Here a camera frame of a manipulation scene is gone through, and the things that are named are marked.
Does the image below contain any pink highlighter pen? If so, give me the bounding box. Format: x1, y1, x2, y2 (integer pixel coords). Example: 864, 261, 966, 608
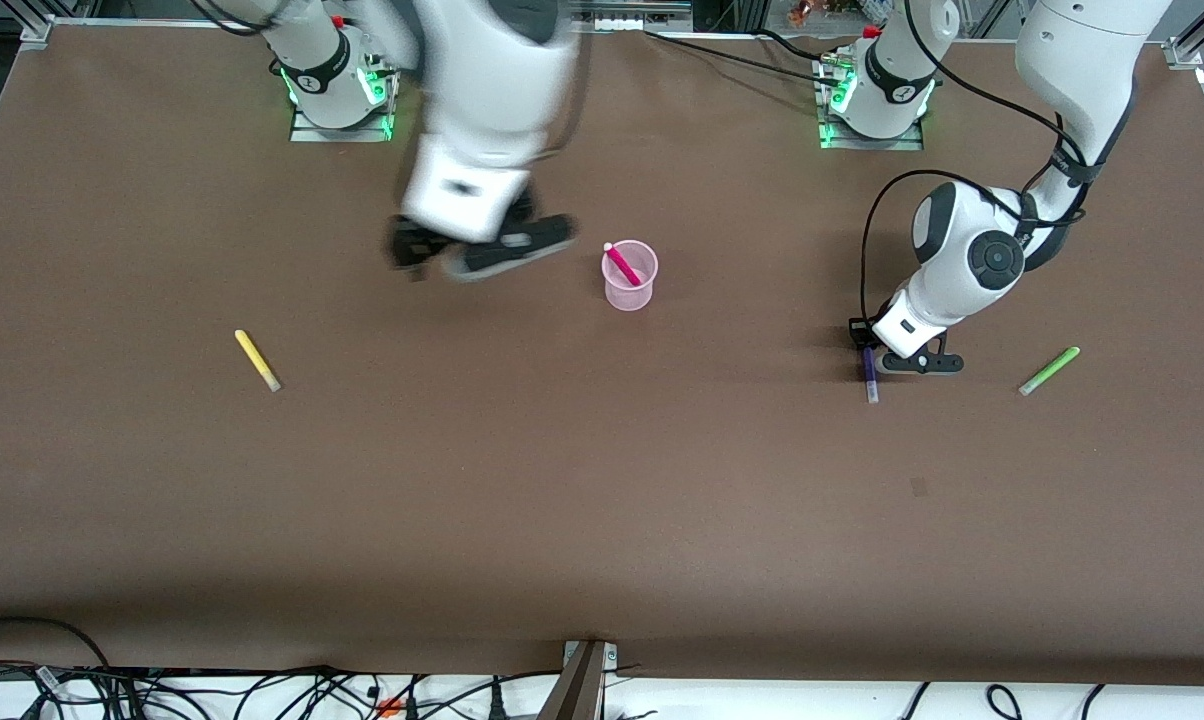
603, 242, 643, 288

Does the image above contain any pink translucent pen holder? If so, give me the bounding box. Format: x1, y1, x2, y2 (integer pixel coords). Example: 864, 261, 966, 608
602, 239, 659, 312

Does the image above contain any green highlighter pen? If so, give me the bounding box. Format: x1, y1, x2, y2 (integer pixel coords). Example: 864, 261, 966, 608
1019, 346, 1081, 397

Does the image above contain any yellow highlighter pen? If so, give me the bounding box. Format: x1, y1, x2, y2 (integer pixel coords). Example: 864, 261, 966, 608
234, 329, 282, 393

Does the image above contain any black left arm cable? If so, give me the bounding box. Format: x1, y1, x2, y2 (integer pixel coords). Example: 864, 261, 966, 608
859, 0, 1098, 336

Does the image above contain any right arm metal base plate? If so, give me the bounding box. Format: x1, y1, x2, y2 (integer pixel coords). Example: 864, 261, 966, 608
290, 60, 399, 143

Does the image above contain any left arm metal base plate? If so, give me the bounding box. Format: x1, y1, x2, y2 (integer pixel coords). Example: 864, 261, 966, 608
816, 55, 926, 152

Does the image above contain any long black table cable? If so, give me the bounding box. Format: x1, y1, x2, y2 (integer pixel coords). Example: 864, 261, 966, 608
645, 30, 835, 85

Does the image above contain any short black table cable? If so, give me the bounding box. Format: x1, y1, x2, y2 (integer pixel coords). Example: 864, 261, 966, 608
750, 28, 843, 63

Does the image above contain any aluminium frame corner profile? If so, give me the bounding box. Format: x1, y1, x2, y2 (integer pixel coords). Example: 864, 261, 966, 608
17, 0, 60, 47
1165, 0, 1204, 69

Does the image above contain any dark camera mount post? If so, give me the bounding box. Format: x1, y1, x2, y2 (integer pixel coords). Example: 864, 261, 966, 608
535, 640, 620, 720

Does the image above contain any thick black floor cable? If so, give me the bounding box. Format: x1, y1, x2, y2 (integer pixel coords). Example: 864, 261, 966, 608
0, 616, 113, 671

